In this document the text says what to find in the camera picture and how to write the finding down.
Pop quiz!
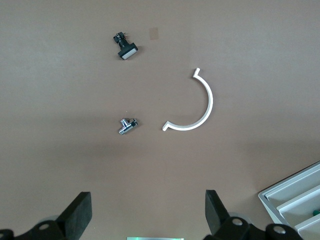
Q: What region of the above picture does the chrome T-shaped fitting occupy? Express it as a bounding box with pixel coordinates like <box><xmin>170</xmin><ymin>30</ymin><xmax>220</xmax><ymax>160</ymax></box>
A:
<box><xmin>117</xmin><ymin>117</ymin><xmax>138</xmax><ymax>136</ymax></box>

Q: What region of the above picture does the white drawer cabinet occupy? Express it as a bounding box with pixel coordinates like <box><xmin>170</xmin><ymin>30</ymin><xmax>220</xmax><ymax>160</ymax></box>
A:
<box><xmin>258</xmin><ymin>160</ymin><xmax>320</xmax><ymax>240</ymax></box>

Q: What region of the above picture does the translucent tape patch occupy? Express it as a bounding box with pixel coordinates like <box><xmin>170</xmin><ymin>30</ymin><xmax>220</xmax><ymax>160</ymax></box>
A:
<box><xmin>148</xmin><ymin>26</ymin><xmax>161</xmax><ymax>41</ymax></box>

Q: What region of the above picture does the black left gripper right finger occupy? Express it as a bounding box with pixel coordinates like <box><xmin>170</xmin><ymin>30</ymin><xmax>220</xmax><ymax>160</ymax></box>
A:
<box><xmin>205</xmin><ymin>189</ymin><xmax>251</xmax><ymax>240</ymax></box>

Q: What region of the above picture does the white semicircular bracket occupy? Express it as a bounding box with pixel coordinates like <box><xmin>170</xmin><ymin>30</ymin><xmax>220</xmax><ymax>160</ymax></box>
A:
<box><xmin>161</xmin><ymin>67</ymin><xmax>214</xmax><ymax>132</ymax></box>

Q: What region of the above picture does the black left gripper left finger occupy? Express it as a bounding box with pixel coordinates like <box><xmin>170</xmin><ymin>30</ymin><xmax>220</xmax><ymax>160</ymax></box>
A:
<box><xmin>14</xmin><ymin>191</ymin><xmax>93</xmax><ymax>240</ymax></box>

